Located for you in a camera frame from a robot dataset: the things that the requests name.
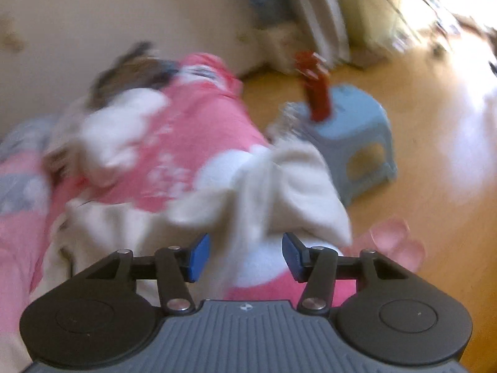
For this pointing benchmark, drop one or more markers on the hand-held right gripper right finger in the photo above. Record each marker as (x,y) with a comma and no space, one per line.
(293,256)

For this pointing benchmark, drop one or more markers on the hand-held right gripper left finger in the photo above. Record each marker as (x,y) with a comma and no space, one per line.
(200,256)

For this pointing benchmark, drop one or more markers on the beige zip hoodie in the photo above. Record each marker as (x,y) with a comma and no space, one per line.
(252,194)

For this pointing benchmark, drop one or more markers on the pink plastic slippers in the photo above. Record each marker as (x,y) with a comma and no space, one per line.
(396,243)

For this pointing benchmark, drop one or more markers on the pink floral bed sheet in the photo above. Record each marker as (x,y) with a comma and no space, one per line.
(202,124)

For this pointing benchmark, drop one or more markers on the blue plastic stool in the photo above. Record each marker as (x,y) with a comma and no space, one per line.
(349,124)

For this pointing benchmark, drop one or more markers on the cream fleece garment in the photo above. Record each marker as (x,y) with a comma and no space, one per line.
(120,136)

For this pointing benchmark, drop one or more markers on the red thermos bottle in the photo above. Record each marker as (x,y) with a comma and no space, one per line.
(316,89)

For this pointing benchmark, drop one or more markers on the pink grey floral duvet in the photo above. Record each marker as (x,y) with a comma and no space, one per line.
(15,202)

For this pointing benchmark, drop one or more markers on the water dispenser with blue bottle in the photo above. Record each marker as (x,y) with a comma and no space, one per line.
(271,19)

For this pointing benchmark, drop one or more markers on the beige curtain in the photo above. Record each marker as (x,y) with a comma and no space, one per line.
(318,11)

